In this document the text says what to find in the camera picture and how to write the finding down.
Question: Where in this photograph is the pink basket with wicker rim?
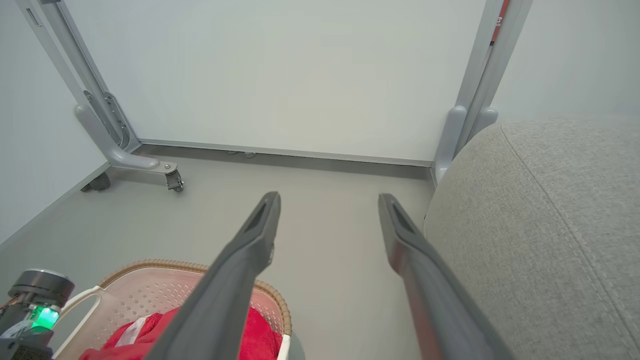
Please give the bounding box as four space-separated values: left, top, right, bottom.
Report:
52 259 293 360

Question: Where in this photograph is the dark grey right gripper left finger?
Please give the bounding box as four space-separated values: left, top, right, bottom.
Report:
144 192 282 360

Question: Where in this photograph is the red strip on stand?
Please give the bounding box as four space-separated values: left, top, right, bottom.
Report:
491 0 511 45

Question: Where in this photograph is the white partition panel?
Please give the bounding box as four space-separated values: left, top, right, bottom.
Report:
65 0 488 168

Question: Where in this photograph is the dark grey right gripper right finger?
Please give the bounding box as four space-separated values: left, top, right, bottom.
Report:
378 194 513 360

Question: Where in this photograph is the grey fabric sofa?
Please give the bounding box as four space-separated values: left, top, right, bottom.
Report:
424 117 640 360

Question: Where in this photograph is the red and white fleece garment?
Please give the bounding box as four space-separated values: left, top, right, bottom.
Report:
80 306 283 360

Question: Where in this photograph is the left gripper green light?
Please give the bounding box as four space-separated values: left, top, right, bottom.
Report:
0 269 76 360

